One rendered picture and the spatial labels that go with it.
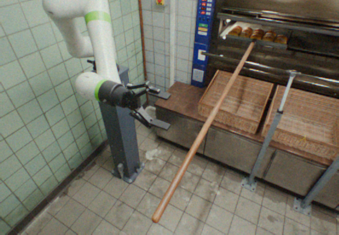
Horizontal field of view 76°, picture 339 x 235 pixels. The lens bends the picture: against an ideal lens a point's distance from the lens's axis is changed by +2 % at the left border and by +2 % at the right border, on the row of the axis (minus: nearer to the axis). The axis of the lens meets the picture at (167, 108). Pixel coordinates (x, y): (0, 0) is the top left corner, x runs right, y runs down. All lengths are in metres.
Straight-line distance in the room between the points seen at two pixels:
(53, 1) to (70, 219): 1.77
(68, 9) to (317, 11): 1.70
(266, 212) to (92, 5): 2.10
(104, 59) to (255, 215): 1.86
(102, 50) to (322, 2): 1.63
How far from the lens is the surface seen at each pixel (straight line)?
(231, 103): 2.32
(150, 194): 2.25
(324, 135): 2.33
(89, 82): 0.86
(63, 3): 1.15
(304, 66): 2.24
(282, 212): 2.40
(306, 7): 2.07
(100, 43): 1.04
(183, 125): 2.23
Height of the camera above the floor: 1.96
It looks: 39 degrees down
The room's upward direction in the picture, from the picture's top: straight up
